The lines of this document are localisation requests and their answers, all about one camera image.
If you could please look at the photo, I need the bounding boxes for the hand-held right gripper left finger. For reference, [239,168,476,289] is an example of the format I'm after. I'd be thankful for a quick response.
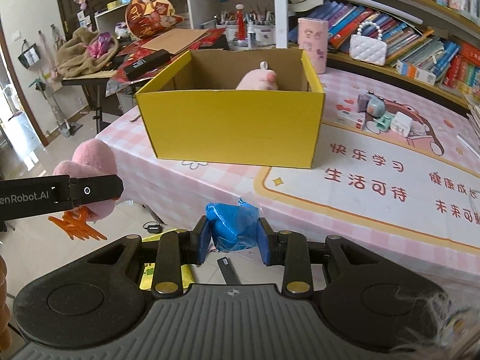
[80,215,212,296]

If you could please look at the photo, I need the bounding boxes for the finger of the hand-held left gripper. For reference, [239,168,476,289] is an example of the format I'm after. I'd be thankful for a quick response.
[68,174,125,209]

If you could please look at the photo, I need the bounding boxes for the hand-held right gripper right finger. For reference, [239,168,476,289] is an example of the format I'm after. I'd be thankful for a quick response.
[257,217,380,296]

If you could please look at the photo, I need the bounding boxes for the blue plastic object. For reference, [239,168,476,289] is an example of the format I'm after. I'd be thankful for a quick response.
[205,197,260,252]

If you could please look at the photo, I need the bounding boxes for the small pink plush orange feet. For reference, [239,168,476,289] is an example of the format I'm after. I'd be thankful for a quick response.
[49,139,123,242]

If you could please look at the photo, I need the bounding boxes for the yellow cardboard box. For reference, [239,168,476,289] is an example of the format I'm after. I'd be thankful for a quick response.
[135,49,326,170]

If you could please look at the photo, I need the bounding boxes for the large pink pig plush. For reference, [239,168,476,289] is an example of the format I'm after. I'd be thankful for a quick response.
[235,61,280,91]

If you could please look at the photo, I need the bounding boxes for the black flat strip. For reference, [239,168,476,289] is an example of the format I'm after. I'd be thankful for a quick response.
[217,257,241,286]

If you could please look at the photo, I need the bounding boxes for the yellow packet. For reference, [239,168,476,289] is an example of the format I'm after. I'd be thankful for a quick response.
[139,234,196,290]

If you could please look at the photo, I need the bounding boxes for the grey floor stand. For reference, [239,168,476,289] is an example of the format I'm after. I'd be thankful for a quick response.
[35,79,85,138]

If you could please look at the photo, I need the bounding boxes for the black folding stand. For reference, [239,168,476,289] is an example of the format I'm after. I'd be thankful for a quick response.
[62,73,125,133]

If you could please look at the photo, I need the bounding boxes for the pink printed tablecloth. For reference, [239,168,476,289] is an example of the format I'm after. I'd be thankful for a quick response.
[95,69,480,294]

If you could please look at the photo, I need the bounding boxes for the red printed paper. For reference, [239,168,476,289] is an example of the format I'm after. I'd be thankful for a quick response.
[105,39,226,95]

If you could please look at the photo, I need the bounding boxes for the brown crumpled cloth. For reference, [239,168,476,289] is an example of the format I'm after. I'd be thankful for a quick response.
[56,28,121,78]

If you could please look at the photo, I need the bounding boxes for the long black box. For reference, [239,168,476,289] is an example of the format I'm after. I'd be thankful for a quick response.
[124,49,172,82]

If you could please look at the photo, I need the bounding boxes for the hanging silver bag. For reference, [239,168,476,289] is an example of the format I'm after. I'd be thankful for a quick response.
[18,39,41,70]

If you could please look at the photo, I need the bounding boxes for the magenta plastic bag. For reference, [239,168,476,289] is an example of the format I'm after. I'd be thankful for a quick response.
[86,32,113,59]

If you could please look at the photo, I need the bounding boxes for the white carton red stripe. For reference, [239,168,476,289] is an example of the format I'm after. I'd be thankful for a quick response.
[335,110,365,130]

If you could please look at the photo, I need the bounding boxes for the brown cardboard sheet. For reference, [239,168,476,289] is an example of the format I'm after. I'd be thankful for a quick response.
[140,28,228,55]

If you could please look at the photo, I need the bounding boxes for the grey round toy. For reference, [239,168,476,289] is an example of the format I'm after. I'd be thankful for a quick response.
[365,95,386,120]

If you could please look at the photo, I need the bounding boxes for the white plug charger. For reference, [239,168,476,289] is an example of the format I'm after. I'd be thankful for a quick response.
[391,112,412,137]

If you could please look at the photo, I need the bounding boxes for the red cartoon decoration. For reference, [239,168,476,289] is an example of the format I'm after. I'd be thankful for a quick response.
[125,0,185,40]

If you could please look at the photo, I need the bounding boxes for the fluffy grey sleeve cuff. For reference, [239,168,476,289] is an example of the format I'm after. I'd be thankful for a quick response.
[397,289,480,360]

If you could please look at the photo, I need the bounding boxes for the white pen cup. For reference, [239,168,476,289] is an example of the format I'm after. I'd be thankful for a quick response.
[255,22,277,48]
[215,24,237,46]

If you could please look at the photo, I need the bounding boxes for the pink printed cylinder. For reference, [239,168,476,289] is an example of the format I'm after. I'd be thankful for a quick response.
[297,17,329,75]

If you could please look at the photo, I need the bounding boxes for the white shelf unit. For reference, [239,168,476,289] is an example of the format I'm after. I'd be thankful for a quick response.
[95,0,289,50]

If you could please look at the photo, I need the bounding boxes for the red bottle figure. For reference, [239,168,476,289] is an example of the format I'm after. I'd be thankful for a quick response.
[234,4,248,48]

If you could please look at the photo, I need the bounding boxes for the white blue orange carton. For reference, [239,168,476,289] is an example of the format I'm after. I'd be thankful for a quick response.
[395,60,438,86]

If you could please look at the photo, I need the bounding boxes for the white flat stick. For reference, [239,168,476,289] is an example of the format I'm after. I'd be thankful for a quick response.
[457,134,480,153]

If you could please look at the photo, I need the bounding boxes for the wooden bookshelf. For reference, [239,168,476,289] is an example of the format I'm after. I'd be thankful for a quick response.
[274,0,480,114]

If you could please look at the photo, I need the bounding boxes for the row of colourful books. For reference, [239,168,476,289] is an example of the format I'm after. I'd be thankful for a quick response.
[328,0,480,99]

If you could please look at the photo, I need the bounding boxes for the white lamp bar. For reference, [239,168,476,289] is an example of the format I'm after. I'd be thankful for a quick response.
[335,0,434,26]

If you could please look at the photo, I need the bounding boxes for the red boxed book set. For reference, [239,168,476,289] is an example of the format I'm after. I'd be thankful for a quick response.
[444,43,480,91]

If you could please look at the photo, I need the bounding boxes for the white quilted pearl-handle handbag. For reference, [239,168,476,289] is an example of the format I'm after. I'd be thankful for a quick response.
[349,20,388,67]

